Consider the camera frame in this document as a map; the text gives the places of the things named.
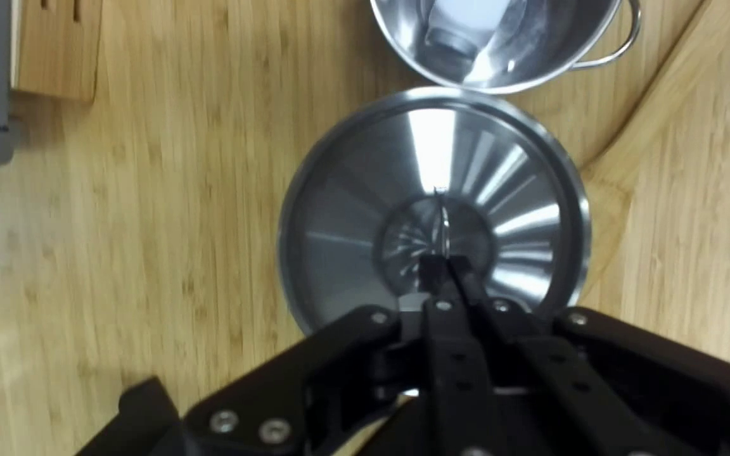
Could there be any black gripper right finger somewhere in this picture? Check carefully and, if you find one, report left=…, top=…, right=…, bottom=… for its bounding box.
left=448, top=256, right=730, bottom=456

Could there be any silver pot lid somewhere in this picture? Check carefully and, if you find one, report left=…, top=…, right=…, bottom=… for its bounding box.
left=276, top=84, right=595, bottom=337

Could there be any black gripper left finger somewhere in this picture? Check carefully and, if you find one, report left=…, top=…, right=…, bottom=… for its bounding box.
left=182, top=256, right=501, bottom=456

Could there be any wooden toaster stand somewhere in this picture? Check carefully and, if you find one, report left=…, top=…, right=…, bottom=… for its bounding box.
left=8, top=0, right=107, bottom=104

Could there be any silver metal pot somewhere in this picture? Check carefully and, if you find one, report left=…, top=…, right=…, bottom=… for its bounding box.
left=368, top=0, right=646, bottom=99

